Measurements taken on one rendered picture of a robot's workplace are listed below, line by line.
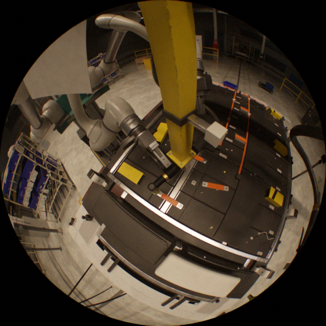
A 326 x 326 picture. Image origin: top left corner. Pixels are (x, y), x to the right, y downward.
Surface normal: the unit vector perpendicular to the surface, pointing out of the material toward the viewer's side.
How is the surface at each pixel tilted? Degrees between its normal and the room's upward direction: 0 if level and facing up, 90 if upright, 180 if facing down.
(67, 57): 90
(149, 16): 90
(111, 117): 50
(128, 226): 0
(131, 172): 0
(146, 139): 30
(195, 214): 0
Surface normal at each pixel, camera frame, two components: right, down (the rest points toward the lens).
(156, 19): -0.74, 0.65
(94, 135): 0.11, 0.61
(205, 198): -0.15, -0.43
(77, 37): -0.14, 0.90
